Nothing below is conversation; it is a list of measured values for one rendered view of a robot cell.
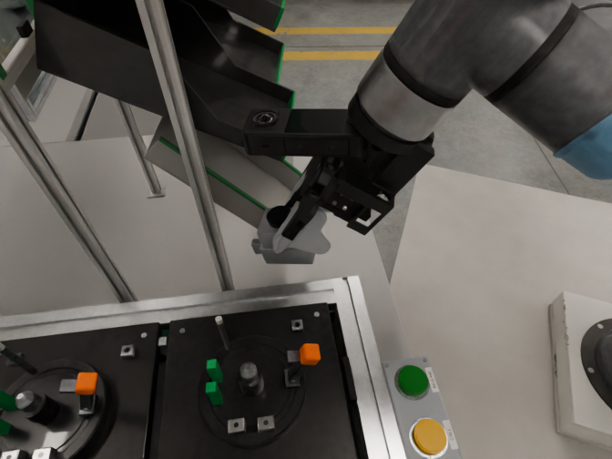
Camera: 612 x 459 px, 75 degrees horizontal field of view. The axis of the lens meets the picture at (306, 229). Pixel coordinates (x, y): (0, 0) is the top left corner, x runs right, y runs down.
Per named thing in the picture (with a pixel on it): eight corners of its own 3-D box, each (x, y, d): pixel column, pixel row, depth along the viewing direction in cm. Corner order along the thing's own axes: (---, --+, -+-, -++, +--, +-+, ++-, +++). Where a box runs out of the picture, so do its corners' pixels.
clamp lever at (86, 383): (96, 395, 51) (98, 372, 46) (94, 413, 49) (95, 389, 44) (64, 395, 49) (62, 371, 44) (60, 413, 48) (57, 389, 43)
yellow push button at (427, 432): (436, 420, 53) (440, 415, 51) (447, 453, 50) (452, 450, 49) (407, 424, 53) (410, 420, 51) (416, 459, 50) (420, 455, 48)
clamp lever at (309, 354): (298, 369, 53) (319, 342, 48) (300, 384, 52) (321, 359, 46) (271, 369, 52) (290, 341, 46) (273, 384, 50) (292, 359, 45)
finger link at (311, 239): (307, 283, 47) (349, 230, 42) (261, 263, 46) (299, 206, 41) (310, 266, 50) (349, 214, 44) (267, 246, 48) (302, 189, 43)
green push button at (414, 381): (420, 368, 57) (423, 362, 56) (429, 397, 55) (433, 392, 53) (392, 372, 57) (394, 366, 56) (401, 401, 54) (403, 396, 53)
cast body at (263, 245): (319, 239, 53) (307, 199, 48) (313, 265, 50) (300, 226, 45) (260, 239, 55) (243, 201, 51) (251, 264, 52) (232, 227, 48)
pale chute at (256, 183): (302, 198, 75) (320, 187, 72) (299, 256, 66) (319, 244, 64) (168, 100, 60) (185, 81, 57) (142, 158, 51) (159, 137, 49)
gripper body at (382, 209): (361, 241, 43) (437, 168, 34) (289, 206, 41) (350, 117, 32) (367, 193, 48) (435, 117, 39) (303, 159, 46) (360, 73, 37)
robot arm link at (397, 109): (379, 72, 29) (385, 26, 34) (346, 118, 32) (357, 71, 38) (462, 123, 30) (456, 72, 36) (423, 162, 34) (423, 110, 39)
